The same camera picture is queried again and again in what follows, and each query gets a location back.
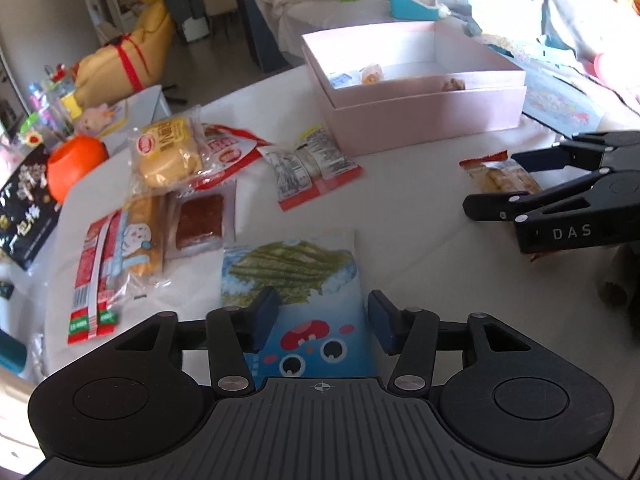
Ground red sausage strip packet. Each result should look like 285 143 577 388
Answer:
96 209 124 337
67 215 108 347

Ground dark blue cabinet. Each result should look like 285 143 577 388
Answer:
231 0 303 72

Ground pale blue cartoon printed bag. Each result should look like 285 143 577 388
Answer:
519 35 607 134

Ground red snack packet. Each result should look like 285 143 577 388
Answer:
192 123 267 192

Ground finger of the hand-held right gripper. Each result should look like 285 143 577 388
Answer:
462 168 640 224
510 130 640 175

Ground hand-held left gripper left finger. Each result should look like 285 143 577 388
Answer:
116 287 282 395

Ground blue seaweed snack packet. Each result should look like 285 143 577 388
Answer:
220 229 379 379

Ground pink plastic item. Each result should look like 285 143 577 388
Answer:
591 51 640 92

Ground yellow bread packet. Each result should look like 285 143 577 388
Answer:
130 115 207 192

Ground pink bunny toy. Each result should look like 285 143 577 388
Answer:
80 103 114 137

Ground teal item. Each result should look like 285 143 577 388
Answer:
0 331 27 374

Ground clear biscuit packet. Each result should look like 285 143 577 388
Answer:
459 151 544 197

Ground cluster of colourful bottles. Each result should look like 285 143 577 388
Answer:
26 64 77 128

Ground bread packet with dog print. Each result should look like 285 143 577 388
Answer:
117 194 169 292

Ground red packet with white label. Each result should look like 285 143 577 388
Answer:
256 126 366 212

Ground black printed box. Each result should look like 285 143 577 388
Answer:
0 143 64 272

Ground white side table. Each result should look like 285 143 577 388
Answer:
97 84 172 157

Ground yellow plush sack red ribbon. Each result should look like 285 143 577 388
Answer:
70 0 177 94

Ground pink cardboard box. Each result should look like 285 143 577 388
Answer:
301 21 528 158

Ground brown cake clear packet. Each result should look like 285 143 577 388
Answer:
166 179 239 259

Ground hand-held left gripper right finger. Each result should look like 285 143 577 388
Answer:
367 290 532 395

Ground cardboard tube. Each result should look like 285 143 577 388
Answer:
596 244 640 307

